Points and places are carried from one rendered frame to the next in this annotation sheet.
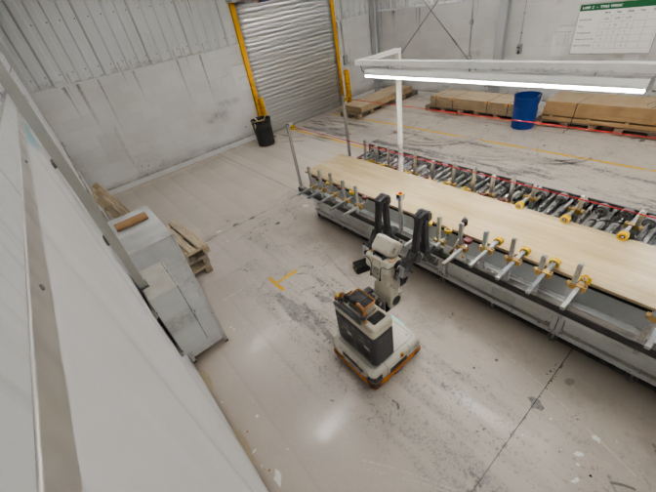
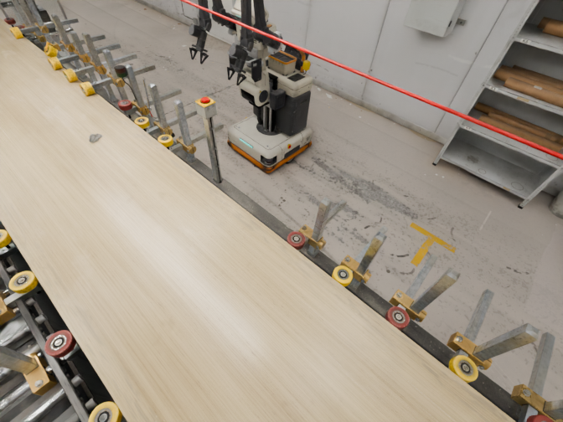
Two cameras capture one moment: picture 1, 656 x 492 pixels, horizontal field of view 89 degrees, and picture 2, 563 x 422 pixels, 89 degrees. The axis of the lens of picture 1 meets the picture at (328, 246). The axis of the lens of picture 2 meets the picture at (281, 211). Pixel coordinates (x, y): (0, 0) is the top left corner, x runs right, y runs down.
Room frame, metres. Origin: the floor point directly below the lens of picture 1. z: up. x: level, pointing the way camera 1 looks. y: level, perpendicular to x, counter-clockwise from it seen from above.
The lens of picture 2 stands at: (4.51, -0.90, 1.94)
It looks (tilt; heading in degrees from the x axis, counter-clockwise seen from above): 50 degrees down; 162
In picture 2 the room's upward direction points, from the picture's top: 5 degrees clockwise
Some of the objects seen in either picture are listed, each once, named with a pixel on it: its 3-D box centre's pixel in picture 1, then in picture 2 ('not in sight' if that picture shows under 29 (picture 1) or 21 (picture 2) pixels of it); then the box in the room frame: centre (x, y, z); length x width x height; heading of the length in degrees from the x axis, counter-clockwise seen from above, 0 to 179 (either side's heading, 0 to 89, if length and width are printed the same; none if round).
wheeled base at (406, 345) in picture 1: (376, 344); (270, 136); (2.12, -0.29, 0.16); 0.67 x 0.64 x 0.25; 122
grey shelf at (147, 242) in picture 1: (171, 285); (535, 107); (2.93, 1.80, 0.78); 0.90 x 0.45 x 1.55; 33
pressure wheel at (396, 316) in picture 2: not in sight; (394, 321); (4.27, -0.32, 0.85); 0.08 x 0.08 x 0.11
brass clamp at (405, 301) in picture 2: not in sight; (408, 306); (4.23, -0.22, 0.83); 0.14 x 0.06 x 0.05; 33
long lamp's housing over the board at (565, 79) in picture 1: (469, 76); not in sight; (2.98, -1.44, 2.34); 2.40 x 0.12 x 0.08; 33
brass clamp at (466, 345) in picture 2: not in sight; (469, 351); (4.44, -0.08, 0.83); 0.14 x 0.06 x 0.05; 33
